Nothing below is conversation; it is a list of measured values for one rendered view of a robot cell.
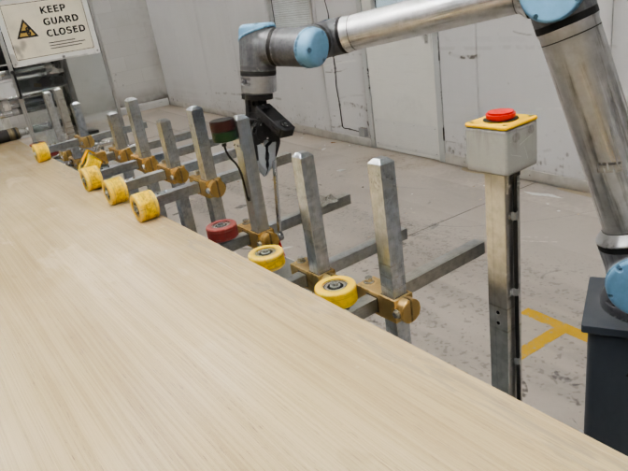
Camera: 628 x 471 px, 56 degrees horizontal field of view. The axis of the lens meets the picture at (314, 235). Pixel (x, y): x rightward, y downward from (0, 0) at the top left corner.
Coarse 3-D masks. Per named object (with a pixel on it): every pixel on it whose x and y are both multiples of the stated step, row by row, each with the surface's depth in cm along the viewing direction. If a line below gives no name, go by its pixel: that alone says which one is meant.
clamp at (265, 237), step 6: (240, 228) 157; (246, 228) 156; (270, 228) 153; (252, 234) 152; (258, 234) 151; (264, 234) 150; (270, 234) 150; (276, 234) 152; (252, 240) 154; (258, 240) 151; (264, 240) 150; (270, 240) 151; (276, 240) 152; (252, 246) 155; (258, 246) 151
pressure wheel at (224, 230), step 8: (208, 224) 152; (216, 224) 152; (224, 224) 151; (232, 224) 149; (208, 232) 149; (216, 232) 147; (224, 232) 148; (232, 232) 149; (216, 240) 148; (224, 240) 148
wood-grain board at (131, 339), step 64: (0, 192) 220; (64, 192) 206; (0, 256) 154; (64, 256) 147; (128, 256) 141; (192, 256) 136; (0, 320) 119; (64, 320) 115; (128, 320) 111; (192, 320) 108; (256, 320) 104; (320, 320) 101; (0, 384) 97; (64, 384) 94; (128, 384) 92; (192, 384) 89; (256, 384) 87; (320, 384) 85; (384, 384) 82; (448, 384) 80; (0, 448) 82; (64, 448) 80; (128, 448) 78; (192, 448) 76; (256, 448) 74; (320, 448) 73; (384, 448) 71; (448, 448) 70; (512, 448) 68; (576, 448) 67
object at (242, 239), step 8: (344, 200) 172; (328, 208) 169; (336, 208) 171; (288, 216) 163; (296, 216) 163; (272, 224) 158; (288, 224) 162; (296, 224) 163; (232, 240) 152; (240, 240) 154; (248, 240) 155; (232, 248) 152
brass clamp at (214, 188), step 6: (192, 180) 174; (198, 180) 170; (204, 180) 167; (210, 180) 167; (216, 180) 166; (204, 186) 168; (210, 186) 165; (216, 186) 166; (222, 186) 167; (204, 192) 169; (210, 192) 166; (216, 192) 166; (222, 192) 168
